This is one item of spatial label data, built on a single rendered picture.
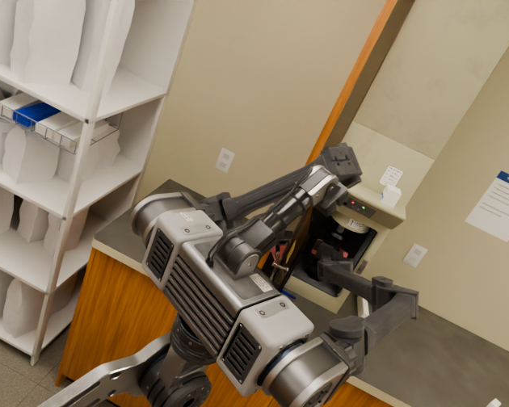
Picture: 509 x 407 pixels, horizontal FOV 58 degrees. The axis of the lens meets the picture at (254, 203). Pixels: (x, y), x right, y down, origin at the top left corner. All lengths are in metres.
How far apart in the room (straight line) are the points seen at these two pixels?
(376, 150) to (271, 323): 0.99
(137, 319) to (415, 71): 1.43
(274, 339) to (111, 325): 1.34
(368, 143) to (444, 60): 0.36
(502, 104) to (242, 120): 1.12
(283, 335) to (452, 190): 1.51
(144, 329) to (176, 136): 0.96
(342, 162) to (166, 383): 0.67
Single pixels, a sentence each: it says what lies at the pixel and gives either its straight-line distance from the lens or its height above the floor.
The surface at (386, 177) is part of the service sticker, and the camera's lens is 1.74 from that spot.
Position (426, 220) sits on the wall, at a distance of 2.28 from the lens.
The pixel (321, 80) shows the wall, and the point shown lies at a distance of 2.11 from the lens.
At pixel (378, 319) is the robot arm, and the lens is 1.18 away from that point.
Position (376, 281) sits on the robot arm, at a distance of 1.42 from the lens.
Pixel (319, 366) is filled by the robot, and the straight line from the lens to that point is 0.89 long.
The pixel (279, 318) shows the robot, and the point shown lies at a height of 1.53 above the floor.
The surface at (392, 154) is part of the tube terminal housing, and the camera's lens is 1.71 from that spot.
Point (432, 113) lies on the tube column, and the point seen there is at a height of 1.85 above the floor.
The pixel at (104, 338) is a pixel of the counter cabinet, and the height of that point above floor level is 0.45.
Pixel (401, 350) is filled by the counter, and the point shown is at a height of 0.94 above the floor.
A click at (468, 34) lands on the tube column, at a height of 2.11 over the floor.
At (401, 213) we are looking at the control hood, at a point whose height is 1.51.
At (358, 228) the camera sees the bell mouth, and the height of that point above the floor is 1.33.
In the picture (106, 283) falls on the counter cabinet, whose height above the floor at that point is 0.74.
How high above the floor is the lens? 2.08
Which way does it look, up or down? 27 degrees down
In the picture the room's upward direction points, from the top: 25 degrees clockwise
